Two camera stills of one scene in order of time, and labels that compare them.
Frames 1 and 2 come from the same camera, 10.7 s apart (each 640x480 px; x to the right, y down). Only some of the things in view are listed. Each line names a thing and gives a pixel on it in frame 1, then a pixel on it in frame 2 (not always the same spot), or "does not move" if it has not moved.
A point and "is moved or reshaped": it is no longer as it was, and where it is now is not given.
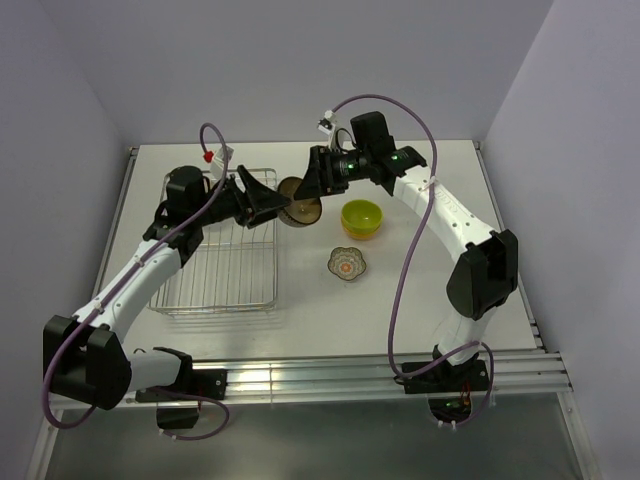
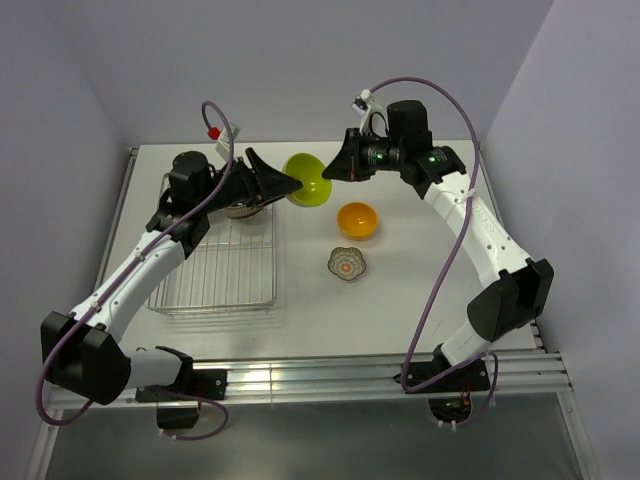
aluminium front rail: x=515 y=371 does not move
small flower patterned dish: x=346 y=263 does not move
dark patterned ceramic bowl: x=299 y=212 is moved or reshaped
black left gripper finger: x=261 y=196 to x=270 y=182
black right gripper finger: x=316 y=175 to x=348 y=158
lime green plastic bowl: x=361 y=216 is moved or reshaped
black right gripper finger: x=310 y=187 to x=350 y=164
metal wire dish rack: x=231 y=270 does not move
